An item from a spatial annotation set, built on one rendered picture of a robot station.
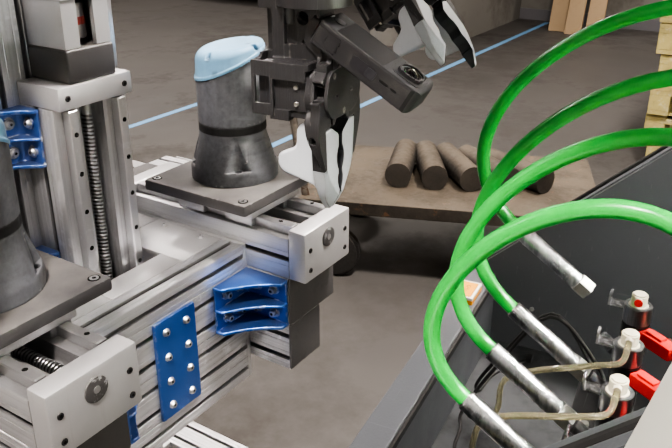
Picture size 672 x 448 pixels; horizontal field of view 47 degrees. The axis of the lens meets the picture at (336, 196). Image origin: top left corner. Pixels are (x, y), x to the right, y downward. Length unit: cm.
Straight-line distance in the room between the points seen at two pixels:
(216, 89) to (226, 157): 11
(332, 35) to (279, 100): 8
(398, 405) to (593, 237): 41
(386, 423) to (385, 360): 178
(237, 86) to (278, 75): 55
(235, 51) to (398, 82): 61
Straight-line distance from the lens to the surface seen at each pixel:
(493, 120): 81
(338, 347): 274
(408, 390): 96
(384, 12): 97
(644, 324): 86
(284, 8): 73
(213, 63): 127
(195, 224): 139
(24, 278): 102
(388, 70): 69
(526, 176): 64
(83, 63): 116
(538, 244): 84
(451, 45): 101
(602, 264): 119
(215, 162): 130
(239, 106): 128
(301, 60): 73
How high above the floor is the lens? 152
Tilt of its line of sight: 23 degrees down
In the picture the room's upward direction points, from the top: straight up
